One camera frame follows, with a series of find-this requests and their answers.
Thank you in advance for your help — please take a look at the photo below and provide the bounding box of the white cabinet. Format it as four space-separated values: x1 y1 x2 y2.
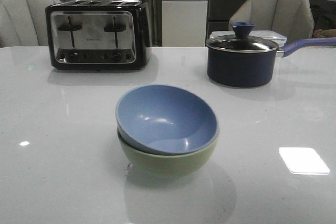
162 0 208 47

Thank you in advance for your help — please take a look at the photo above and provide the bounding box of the green bowl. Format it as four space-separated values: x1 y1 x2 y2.
117 130 219 177

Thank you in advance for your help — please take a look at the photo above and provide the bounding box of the dark blue saucepan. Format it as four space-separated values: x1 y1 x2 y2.
207 38 335 88

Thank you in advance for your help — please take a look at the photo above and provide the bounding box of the black and silver toaster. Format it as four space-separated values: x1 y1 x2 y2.
46 0 152 70

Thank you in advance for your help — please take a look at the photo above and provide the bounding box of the clear plastic container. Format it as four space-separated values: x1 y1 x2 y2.
209 30 287 47

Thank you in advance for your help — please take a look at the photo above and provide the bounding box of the glass pot lid blue knob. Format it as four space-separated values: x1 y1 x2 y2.
206 22 278 53

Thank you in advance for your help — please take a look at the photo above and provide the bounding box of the beige chair right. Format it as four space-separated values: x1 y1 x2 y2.
228 0 314 42

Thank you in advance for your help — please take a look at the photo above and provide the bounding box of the blue bowl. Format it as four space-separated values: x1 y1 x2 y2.
116 84 219 155

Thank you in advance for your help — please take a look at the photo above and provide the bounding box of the beige chair left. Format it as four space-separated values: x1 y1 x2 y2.
1 0 60 48

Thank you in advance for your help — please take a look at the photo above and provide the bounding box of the beige chair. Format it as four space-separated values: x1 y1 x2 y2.
1 0 60 48
228 0 314 42

